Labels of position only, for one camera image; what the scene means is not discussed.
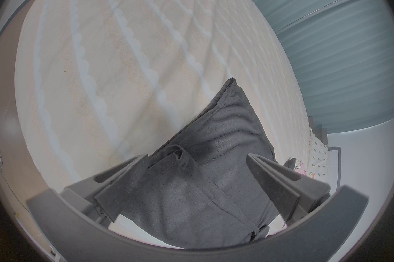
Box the grey bedside table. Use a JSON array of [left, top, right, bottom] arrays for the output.
[[308, 116, 329, 144]]

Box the black polo shirt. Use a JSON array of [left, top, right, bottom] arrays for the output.
[[115, 78, 279, 251]]

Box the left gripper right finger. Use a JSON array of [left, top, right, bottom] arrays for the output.
[[246, 153, 332, 222]]

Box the bed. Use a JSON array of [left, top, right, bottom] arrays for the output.
[[14, 0, 343, 240]]

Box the white printed garment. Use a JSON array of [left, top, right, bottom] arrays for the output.
[[287, 157, 308, 177]]

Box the white printed pillow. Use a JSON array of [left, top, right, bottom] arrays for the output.
[[308, 133, 329, 185]]

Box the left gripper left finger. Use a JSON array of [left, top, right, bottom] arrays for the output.
[[63, 154, 150, 223]]

